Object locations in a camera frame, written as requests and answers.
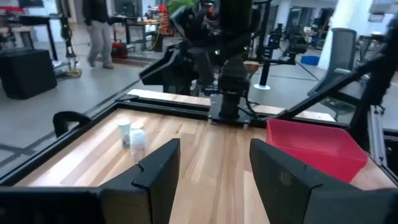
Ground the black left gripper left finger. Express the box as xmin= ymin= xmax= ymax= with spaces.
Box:
xmin=99 ymin=138 xmax=182 ymax=224

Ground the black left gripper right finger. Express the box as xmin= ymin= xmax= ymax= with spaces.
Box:
xmin=248 ymin=138 xmax=398 ymax=224

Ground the clear white-capped medicine bottle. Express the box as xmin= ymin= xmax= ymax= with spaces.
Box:
xmin=129 ymin=128 xmax=147 ymax=162

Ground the red plastic bin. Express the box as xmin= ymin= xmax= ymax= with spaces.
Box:
xmin=266 ymin=118 xmax=369 ymax=184

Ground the red floor machine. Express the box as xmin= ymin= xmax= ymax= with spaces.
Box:
xmin=110 ymin=40 xmax=129 ymax=60

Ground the person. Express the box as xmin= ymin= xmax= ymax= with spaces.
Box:
xmin=81 ymin=0 xmax=116 ymax=70

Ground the black stand white base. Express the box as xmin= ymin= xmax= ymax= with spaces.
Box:
xmin=252 ymin=57 xmax=273 ymax=91

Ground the black tripod stand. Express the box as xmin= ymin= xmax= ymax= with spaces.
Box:
xmin=58 ymin=14 xmax=83 ymax=78

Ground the black table clamp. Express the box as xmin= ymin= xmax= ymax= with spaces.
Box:
xmin=52 ymin=111 xmax=93 ymax=139

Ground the blue box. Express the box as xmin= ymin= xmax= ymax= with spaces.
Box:
xmin=300 ymin=55 xmax=321 ymax=67

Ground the black cabinet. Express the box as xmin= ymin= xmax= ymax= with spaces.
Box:
xmin=0 ymin=48 xmax=58 ymax=101

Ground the black desk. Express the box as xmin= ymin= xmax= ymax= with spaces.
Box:
xmin=17 ymin=14 xmax=60 ymax=62

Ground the grey office chair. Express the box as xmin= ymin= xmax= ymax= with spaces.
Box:
xmin=307 ymin=27 xmax=371 ymax=123

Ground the black aluminium rail frame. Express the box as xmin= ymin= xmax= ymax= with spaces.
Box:
xmin=0 ymin=15 xmax=398 ymax=187

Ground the silver aluminium post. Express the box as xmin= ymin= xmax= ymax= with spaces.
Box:
xmin=366 ymin=104 xmax=388 ymax=167

